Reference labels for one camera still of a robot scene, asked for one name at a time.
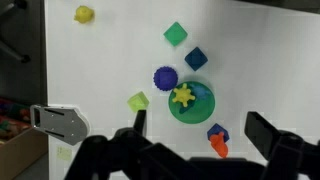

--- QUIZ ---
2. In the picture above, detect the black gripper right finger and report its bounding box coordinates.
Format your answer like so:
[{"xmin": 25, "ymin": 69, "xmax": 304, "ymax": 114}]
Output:
[{"xmin": 244, "ymin": 111, "xmax": 304, "ymax": 162}]

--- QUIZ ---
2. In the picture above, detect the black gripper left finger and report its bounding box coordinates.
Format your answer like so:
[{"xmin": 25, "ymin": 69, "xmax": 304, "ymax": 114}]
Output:
[{"xmin": 114, "ymin": 109, "xmax": 148, "ymax": 138}]

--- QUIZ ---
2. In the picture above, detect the orange rubber toy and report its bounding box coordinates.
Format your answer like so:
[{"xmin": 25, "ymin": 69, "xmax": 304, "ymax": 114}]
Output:
[{"xmin": 210, "ymin": 132, "xmax": 228, "ymax": 158}]

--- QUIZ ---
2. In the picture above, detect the light green block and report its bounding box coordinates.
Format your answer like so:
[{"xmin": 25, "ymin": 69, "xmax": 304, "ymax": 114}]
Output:
[{"xmin": 127, "ymin": 91, "xmax": 149, "ymax": 112}]

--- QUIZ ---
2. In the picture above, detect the yellow spiky rubber toy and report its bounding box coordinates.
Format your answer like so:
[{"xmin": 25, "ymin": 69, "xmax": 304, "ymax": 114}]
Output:
[{"xmin": 172, "ymin": 83, "xmax": 196, "ymax": 107}]

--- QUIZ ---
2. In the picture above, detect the blue rubber toy in bowl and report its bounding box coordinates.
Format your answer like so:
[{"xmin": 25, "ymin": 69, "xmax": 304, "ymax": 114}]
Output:
[{"xmin": 179, "ymin": 84, "xmax": 211, "ymax": 114}]

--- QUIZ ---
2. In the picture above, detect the dark blue block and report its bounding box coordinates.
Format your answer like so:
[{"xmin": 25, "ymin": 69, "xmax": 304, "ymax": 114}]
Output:
[{"xmin": 185, "ymin": 47, "xmax": 208, "ymax": 71}]

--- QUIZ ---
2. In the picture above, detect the yellow rubber duck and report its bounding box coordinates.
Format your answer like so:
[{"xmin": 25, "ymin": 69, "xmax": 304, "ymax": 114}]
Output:
[{"xmin": 74, "ymin": 6, "xmax": 94, "ymax": 24}]

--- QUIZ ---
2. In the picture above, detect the purple spiky ball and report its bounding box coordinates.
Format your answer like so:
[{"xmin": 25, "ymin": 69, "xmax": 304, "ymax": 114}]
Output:
[{"xmin": 153, "ymin": 66, "xmax": 178, "ymax": 91}]

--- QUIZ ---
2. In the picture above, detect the green bowl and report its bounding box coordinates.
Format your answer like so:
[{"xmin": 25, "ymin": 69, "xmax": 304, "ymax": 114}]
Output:
[{"xmin": 168, "ymin": 81, "xmax": 216, "ymax": 124}]

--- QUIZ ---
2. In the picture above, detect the yellow sticky note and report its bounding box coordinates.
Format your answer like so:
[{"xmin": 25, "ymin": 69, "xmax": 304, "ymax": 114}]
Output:
[{"xmin": 57, "ymin": 146, "xmax": 72, "ymax": 161}]

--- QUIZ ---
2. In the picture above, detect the cardboard box of toys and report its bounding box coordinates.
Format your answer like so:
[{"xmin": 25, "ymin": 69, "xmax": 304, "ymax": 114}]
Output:
[{"xmin": 0, "ymin": 98, "xmax": 48, "ymax": 180}]

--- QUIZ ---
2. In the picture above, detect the black chair base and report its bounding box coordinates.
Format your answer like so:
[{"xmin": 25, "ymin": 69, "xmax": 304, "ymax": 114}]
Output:
[{"xmin": 0, "ymin": 0, "xmax": 32, "ymax": 64}]

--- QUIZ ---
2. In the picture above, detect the silver metal bracket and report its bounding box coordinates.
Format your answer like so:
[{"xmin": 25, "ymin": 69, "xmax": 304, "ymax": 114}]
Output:
[{"xmin": 30, "ymin": 105, "xmax": 90, "ymax": 146}]

